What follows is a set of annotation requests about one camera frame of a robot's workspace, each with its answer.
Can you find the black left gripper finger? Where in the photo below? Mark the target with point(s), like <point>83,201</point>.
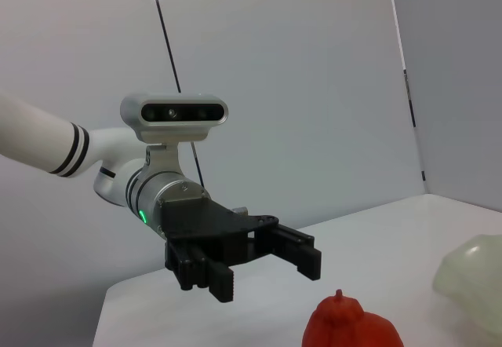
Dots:
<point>308,262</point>
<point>219,282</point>

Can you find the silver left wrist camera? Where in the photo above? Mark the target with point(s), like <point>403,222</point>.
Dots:
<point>133,115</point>

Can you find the red tomato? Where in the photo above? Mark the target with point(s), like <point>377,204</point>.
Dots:
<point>345,323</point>

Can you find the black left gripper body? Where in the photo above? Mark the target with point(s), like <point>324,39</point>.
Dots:
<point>212,221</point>

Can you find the translucent green fruit plate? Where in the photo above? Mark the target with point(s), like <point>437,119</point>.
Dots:
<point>470,272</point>

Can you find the silver left camera bracket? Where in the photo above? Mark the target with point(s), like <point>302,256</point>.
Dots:
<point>162,158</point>

